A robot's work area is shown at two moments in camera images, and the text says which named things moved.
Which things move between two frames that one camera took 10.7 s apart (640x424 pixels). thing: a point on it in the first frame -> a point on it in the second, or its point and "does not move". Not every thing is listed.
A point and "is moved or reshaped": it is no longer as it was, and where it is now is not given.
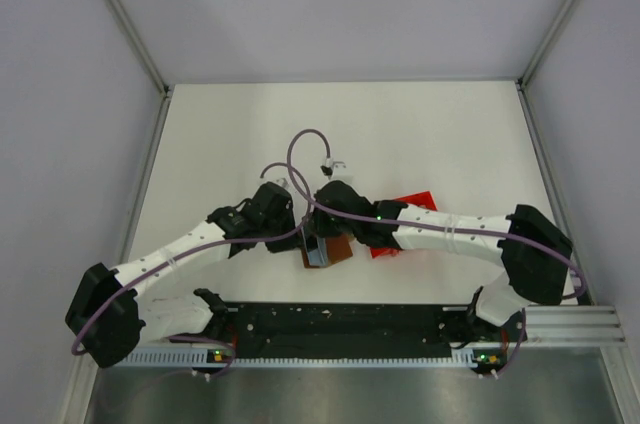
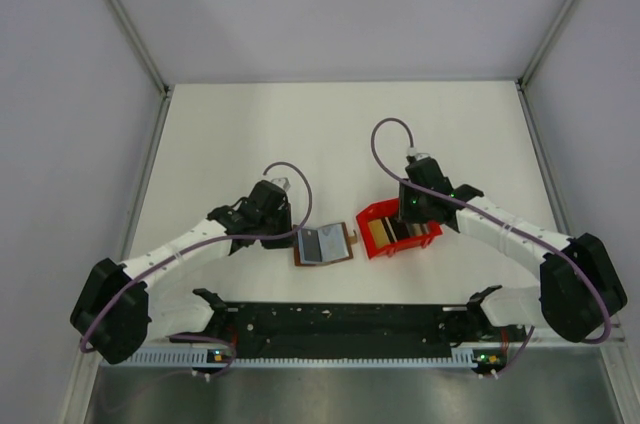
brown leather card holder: [337, 248] is moved or reshaped
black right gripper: [319, 228] -> [405, 211]
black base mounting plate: [346, 328] does not move
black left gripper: [285, 244] does not move
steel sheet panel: [537, 385] does not move
